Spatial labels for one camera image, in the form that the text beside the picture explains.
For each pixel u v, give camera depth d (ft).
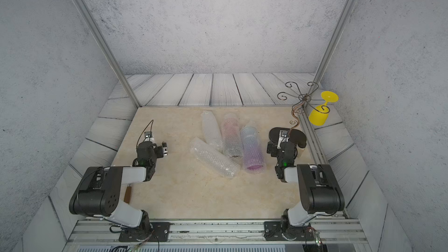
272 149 2.78
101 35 2.85
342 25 2.72
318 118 2.82
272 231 2.37
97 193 1.48
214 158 2.84
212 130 3.43
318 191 1.48
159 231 2.37
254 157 2.77
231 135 3.09
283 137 2.60
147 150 2.43
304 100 2.65
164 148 2.92
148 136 2.66
